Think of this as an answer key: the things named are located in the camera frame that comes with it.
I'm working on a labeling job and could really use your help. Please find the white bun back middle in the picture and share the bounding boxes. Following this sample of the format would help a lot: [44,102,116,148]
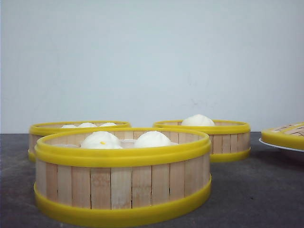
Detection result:
[78,122,97,128]

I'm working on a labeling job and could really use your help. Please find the white bun front right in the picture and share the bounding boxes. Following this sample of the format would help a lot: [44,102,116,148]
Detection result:
[134,131,172,148]

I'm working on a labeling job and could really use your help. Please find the front bamboo steamer basket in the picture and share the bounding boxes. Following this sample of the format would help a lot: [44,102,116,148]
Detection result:
[34,128,212,228]

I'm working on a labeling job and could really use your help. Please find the white plate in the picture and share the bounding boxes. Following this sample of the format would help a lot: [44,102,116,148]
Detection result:
[258,138,304,163]

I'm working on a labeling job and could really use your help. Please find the white bun back left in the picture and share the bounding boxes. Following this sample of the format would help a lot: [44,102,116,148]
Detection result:
[61,124,76,129]

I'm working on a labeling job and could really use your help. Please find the woven bamboo steamer lid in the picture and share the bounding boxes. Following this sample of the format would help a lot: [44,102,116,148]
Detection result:
[261,122,304,150]

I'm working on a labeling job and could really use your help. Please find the white bun in right basket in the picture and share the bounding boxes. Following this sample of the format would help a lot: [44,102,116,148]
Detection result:
[181,114,215,126]

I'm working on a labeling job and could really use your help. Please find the white bun back right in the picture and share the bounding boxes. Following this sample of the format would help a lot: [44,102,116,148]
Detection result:
[99,122,117,127]

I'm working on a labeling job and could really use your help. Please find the white bun with yellow dot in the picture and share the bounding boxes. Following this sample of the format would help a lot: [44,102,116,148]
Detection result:
[80,131,122,149]

